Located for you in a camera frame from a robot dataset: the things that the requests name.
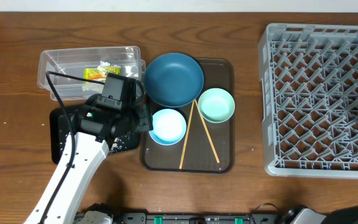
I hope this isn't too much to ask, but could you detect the white rice pile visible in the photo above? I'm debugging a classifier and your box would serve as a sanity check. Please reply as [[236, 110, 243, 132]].
[[57, 124, 139, 155]]

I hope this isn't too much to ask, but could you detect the light blue bowl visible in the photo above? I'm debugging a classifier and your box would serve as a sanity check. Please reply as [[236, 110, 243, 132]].
[[149, 109, 187, 146]]

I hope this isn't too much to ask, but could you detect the yellow snack wrapper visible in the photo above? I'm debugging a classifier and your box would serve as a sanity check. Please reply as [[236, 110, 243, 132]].
[[83, 65, 121, 83]]

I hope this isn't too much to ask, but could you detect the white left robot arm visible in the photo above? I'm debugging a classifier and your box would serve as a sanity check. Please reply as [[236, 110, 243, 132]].
[[26, 104, 152, 223]]

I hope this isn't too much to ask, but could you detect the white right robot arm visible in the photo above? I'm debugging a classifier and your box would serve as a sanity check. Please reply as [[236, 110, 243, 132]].
[[275, 205, 358, 224]]

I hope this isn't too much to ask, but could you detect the clear plastic waste bin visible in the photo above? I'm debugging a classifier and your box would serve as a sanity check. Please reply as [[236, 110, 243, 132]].
[[37, 46, 146, 101]]

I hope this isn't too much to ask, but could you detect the black waste tray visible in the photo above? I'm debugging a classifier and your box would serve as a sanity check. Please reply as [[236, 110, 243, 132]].
[[50, 94, 151, 164]]

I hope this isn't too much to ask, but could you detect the grey dishwasher rack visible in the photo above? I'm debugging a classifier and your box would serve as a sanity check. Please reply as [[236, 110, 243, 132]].
[[258, 23, 358, 179]]

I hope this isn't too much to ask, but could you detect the brown serving tray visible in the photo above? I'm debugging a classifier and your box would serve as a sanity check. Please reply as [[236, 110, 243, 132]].
[[140, 58, 235, 174]]

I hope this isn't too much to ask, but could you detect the dark blue plate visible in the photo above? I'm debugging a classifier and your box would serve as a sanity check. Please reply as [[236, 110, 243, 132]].
[[144, 53, 204, 108]]

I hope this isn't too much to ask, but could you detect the left wooden chopstick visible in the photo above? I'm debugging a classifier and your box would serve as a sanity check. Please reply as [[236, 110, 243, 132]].
[[179, 100, 195, 169]]

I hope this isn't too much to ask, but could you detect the wooden chopstick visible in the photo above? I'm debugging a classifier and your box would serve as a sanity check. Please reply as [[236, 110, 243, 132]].
[[179, 100, 195, 169], [193, 100, 220, 164]]

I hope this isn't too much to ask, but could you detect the right wooden chopstick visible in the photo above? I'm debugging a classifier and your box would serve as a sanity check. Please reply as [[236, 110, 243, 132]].
[[193, 100, 220, 164]]

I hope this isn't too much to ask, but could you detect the mint green bowl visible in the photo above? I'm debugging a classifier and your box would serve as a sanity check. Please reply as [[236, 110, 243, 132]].
[[198, 88, 236, 123]]

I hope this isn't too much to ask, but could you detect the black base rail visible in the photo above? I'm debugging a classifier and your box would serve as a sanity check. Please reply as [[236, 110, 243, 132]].
[[73, 211, 279, 224]]

